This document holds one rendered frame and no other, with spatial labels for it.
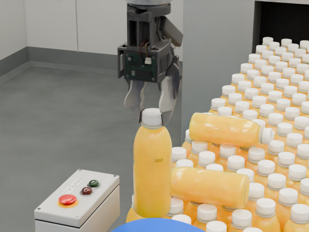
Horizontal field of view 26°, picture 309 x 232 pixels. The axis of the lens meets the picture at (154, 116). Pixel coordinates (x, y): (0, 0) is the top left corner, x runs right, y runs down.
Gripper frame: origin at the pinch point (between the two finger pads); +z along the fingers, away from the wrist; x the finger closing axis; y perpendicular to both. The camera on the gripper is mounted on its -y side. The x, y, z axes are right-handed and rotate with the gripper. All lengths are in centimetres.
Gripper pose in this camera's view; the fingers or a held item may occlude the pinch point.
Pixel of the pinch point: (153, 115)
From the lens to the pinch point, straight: 117.0
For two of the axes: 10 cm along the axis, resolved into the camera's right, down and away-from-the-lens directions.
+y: -3.4, 3.4, -8.8
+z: 0.0, 9.3, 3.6
